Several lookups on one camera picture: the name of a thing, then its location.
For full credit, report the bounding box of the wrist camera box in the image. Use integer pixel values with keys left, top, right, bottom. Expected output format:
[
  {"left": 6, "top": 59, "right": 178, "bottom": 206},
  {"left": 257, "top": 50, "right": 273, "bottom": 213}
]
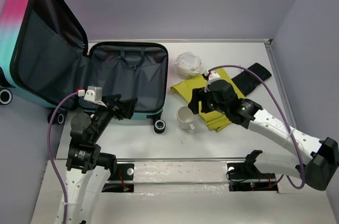
[
  {"left": 84, "top": 86, "right": 102, "bottom": 103},
  {"left": 202, "top": 70, "right": 220, "bottom": 82}
]

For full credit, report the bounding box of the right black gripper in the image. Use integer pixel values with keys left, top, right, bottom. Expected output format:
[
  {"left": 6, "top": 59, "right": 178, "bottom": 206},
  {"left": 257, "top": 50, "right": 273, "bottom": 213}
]
[{"left": 188, "top": 86, "right": 228, "bottom": 115}]

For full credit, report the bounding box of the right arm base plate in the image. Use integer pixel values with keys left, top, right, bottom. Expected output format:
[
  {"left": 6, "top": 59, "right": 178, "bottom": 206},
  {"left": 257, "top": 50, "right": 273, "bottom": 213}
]
[{"left": 226, "top": 163, "right": 279, "bottom": 192}]

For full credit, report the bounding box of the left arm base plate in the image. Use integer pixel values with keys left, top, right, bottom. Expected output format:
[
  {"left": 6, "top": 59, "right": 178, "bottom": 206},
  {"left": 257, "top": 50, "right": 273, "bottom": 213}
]
[{"left": 102, "top": 163, "right": 135, "bottom": 193}]

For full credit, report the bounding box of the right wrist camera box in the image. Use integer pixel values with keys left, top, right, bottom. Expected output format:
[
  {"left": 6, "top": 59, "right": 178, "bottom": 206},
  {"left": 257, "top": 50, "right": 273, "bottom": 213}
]
[{"left": 202, "top": 70, "right": 220, "bottom": 82}]

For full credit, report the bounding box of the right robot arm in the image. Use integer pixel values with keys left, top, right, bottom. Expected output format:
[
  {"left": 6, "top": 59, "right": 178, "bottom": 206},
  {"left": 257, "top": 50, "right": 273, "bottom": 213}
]
[{"left": 188, "top": 79, "right": 338, "bottom": 191}]

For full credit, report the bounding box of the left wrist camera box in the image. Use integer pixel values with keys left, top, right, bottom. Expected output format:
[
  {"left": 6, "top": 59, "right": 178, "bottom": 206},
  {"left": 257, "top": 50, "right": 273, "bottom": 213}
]
[{"left": 84, "top": 86, "right": 102, "bottom": 103}]

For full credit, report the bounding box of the white ceramic mug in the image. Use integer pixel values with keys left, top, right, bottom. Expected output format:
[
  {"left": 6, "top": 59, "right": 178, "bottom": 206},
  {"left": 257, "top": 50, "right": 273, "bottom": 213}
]
[{"left": 177, "top": 106, "right": 196, "bottom": 130}]

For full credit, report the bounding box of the pink and teal suitcase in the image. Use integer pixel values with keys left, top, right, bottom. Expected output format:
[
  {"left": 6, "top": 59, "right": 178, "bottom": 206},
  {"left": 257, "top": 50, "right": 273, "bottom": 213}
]
[{"left": 1, "top": 0, "right": 168, "bottom": 133}]

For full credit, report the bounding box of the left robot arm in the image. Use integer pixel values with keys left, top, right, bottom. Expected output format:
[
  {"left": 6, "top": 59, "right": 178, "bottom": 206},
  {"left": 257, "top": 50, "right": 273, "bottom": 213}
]
[{"left": 55, "top": 90, "right": 137, "bottom": 223}]

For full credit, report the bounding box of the yellow cloth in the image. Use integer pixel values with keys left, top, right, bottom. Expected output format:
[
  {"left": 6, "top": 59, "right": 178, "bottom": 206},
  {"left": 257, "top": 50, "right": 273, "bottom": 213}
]
[{"left": 170, "top": 68, "right": 245, "bottom": 132}]

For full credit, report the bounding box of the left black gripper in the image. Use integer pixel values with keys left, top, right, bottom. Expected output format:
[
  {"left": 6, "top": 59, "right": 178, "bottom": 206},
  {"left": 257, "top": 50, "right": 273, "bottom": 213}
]
[{"left": 91, "top": 93, "right": 138, "bottom": 141}]

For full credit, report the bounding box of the white hat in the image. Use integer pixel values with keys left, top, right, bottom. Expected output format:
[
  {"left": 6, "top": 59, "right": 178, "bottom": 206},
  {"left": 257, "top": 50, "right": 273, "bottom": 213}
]
[{"left": 174, "top": 52, "right": 201, "bottom": 79}]

